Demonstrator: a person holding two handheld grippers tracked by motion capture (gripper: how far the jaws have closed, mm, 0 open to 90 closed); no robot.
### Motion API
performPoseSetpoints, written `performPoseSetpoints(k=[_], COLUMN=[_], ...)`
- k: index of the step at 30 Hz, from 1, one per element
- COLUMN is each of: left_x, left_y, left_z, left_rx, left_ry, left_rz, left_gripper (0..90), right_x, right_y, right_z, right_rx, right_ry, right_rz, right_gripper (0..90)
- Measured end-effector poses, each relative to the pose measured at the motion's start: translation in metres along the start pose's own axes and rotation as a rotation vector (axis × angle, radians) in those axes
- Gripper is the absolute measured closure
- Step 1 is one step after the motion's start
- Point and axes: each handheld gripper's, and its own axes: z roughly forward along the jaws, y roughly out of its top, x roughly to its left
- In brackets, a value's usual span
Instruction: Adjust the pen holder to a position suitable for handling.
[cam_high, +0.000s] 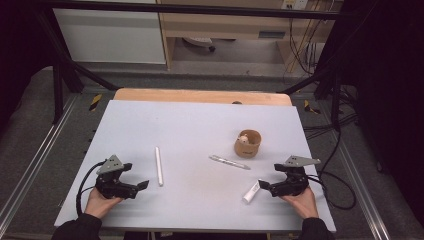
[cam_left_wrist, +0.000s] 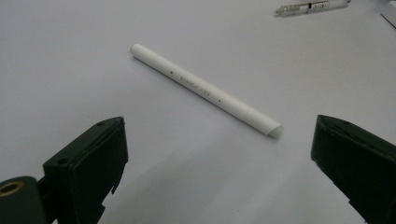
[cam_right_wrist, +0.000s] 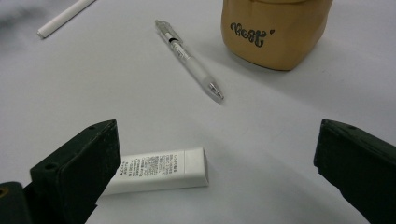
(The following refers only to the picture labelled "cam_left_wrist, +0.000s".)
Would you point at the slim white pen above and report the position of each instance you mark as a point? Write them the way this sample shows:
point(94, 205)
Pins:
point(199, 85)

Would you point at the clear plastic pen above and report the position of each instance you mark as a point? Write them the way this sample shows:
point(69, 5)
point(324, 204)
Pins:
point(308, 6)

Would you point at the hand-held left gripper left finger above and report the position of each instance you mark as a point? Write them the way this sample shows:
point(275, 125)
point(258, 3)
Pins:
point(84, 168)

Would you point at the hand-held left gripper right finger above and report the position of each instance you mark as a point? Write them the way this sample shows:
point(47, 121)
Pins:
point(358, 165)

